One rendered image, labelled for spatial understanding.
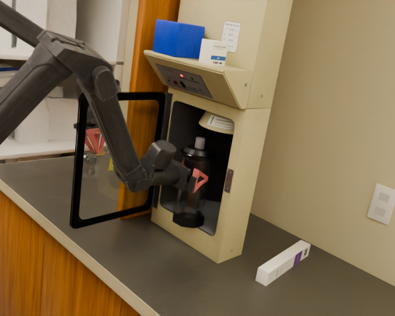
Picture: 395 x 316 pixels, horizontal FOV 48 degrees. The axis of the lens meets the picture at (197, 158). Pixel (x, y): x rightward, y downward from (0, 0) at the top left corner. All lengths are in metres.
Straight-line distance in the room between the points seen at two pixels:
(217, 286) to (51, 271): 0.63
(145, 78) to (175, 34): 0.23
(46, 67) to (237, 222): 0.76
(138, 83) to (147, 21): 0.19
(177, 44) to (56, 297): 0.93
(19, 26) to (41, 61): 0.46
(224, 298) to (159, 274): 0.19
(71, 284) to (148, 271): 0.34
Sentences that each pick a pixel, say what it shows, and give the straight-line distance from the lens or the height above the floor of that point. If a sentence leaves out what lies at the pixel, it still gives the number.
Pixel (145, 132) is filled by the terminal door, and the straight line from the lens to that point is 1.38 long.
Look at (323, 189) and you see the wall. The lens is 1.60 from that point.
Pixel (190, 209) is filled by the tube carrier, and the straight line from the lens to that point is 1.34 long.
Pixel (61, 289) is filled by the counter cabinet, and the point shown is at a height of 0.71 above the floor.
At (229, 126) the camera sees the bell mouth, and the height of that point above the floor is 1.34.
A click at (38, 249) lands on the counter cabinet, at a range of 1.69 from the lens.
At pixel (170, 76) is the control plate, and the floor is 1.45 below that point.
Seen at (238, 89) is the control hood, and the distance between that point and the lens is 1.16.
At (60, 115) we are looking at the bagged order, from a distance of 2.37.
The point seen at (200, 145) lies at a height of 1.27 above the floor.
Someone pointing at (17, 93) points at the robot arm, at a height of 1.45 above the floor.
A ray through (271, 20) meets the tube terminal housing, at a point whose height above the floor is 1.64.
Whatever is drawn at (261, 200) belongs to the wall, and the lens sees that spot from 1.75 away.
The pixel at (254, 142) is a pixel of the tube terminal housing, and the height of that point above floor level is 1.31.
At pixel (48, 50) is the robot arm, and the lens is 0.83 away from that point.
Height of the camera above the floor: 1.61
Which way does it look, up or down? 17 degrees down
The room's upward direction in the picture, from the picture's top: 9 degrees clockwise
